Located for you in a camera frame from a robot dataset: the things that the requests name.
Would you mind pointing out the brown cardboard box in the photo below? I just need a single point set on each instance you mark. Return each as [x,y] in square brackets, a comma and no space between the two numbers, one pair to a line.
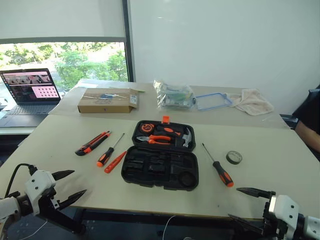
[105,105]

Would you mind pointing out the orange tester screwdriver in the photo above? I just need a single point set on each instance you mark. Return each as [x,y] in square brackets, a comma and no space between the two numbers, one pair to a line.
[113,163]

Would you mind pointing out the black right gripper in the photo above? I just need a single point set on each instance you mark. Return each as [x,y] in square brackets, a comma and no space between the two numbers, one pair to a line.
[268,225]

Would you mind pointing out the person in black shirt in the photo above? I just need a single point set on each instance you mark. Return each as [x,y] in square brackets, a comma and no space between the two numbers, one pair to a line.
[310,105]

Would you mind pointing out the small blue circuit board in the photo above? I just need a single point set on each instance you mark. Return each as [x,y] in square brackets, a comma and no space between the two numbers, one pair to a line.
[105,96]

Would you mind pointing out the clear bag of parts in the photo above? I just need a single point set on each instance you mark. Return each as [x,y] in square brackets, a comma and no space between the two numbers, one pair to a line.
[172,96]

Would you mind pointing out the clear lid with blue rim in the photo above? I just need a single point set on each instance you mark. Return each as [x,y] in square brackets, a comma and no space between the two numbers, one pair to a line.
[200,108]

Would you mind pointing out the claw hammer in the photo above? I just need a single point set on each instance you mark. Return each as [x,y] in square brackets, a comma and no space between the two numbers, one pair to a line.
[186,140]

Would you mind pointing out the black table frame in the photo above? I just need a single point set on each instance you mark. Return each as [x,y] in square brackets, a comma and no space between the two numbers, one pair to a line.
[125,217]

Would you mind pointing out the orange black utility knife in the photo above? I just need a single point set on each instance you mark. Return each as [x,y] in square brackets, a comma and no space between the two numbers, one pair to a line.
[92,143]

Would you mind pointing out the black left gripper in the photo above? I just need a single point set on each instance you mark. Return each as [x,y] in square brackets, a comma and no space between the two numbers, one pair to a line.
[47,200]

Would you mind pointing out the white side desk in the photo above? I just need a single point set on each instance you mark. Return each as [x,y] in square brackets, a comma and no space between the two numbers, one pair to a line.
[15,131]

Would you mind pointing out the bare forearm of person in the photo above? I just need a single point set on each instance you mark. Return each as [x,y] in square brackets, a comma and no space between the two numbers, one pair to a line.
[310,137]

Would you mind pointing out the open laptop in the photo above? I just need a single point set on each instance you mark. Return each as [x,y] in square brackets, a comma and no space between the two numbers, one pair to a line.
[30,87]

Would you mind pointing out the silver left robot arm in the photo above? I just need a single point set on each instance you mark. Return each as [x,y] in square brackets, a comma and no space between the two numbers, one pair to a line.
[8,207]

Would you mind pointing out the orange black tape measure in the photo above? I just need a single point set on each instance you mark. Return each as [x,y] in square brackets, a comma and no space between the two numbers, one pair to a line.
[146,127]

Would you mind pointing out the dark electrical tape roll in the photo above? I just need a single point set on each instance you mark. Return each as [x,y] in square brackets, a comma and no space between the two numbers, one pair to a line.
[231,159]

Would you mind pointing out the black window frame post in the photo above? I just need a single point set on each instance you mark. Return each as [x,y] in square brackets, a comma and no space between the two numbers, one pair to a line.
[128,50]

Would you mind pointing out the black tool case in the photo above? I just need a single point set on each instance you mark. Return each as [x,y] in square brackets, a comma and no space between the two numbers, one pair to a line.
[160,175]

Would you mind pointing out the beige cloth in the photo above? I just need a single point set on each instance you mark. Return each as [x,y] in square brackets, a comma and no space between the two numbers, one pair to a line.
[252,102]

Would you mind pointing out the white roller blind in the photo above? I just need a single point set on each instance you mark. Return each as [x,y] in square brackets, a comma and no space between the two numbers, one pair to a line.
[62,17]

